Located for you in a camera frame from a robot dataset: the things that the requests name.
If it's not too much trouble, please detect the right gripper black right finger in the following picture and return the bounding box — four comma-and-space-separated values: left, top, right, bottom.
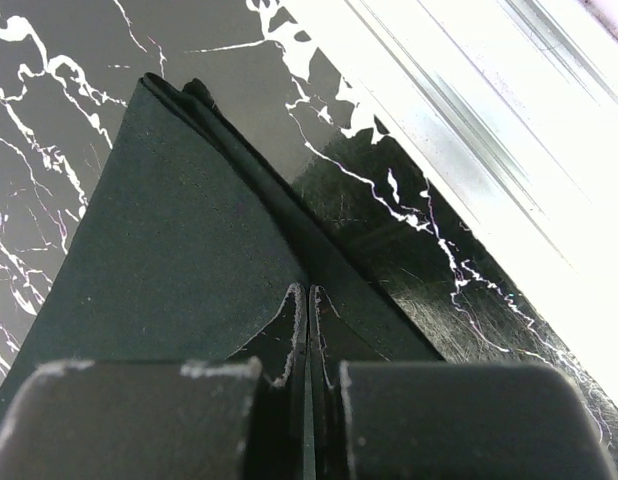
308, 286, 618, 479

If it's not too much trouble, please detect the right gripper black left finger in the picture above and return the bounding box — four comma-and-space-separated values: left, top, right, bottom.
0, 284, 308, 479

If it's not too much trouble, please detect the black t shirt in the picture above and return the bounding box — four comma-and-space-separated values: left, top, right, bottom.
0, 73, 439, 422

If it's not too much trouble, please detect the black marble pattern mat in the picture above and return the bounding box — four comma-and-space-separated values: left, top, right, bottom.
0, 1, 618, 457

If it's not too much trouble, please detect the aluminium frame rail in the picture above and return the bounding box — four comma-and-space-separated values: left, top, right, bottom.
286, 1, 618, 403

